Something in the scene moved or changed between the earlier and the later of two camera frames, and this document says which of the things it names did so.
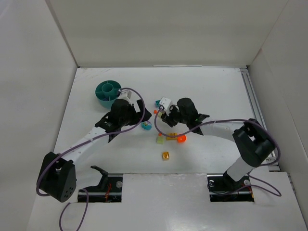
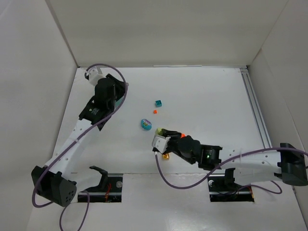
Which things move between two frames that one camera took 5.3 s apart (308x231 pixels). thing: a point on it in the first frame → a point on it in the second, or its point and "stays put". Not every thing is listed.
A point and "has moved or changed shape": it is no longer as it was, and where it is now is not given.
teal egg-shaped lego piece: x=145 y=125 stays put
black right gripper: x=169 y=118 → x=171 y=138
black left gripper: x=138 y=111 → x=119 y=86
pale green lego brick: x=160 y=140 has moved or changed shape
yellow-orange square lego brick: x=165 y=155 stays put
